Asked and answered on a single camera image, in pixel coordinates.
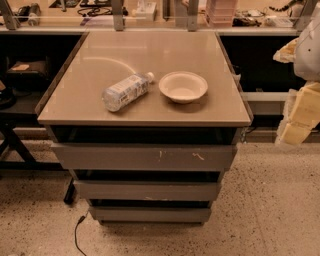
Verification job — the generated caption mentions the pink stacked trays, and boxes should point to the pink stacked trays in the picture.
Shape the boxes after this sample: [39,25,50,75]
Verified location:
[205,0,238,28]

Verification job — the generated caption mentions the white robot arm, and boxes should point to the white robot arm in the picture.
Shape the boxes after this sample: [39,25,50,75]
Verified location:
[273,14,320,146]

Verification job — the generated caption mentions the grey drawer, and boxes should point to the grey drawer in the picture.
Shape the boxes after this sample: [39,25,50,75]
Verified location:
[74,180,221,201]
[89,207,211,223]
[52,143,237,171]

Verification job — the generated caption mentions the grey bottom drawer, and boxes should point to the grey bottom drawer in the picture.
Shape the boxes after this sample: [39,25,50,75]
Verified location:
[89,207,211,223]

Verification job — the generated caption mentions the grey background workbench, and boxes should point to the grey background workbench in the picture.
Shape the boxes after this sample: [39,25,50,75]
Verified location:
[0,0,319,33]

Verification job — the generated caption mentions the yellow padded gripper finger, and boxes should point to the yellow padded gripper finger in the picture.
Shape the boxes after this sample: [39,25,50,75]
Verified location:
[276,81,320,146]

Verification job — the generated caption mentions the grey drawer cabinet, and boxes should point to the grey drawer cabinet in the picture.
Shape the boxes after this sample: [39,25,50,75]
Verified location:
[37,31,252,210]

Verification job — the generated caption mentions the grey top drawer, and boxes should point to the grey top drawer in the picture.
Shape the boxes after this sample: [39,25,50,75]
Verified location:
[52,143,237,171]

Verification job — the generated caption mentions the white paper bowl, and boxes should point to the white paper bowl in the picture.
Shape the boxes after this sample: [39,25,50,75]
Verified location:
[159,71,208,104]

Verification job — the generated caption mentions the white box on bench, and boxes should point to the white box on bench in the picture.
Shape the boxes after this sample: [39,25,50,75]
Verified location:
[134,0,157,21]

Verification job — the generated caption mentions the clear plastic water bottle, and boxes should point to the clear plastic water bottle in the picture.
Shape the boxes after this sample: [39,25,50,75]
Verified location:
[102,72,154,112]

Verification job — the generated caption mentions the black floor cable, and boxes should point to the black floor cable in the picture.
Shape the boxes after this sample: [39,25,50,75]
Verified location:
[73,215,88,256]

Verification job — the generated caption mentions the black table leg frame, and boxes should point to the black table leg frame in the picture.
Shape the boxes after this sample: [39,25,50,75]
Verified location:
[0,119,77,205]

